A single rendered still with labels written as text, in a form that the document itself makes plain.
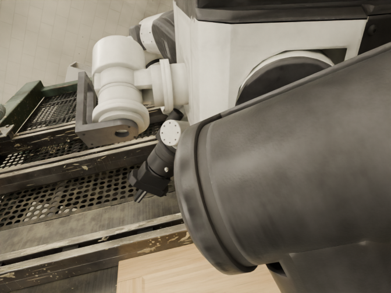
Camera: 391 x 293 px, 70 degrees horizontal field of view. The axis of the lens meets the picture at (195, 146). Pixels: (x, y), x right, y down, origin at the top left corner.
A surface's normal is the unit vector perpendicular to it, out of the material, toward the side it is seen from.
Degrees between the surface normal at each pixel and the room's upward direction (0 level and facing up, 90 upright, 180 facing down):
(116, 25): 90
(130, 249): 90
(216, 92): 47
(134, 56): 106
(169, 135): 40
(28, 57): 90
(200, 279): 59
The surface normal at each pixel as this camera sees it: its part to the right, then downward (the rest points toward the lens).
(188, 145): -0.51, -0.62
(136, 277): -0.15, -0.83
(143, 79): 0.06, -0.48
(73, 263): 0.16, 0.52
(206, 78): -0.63, 0.43
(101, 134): 0.15, 0.87
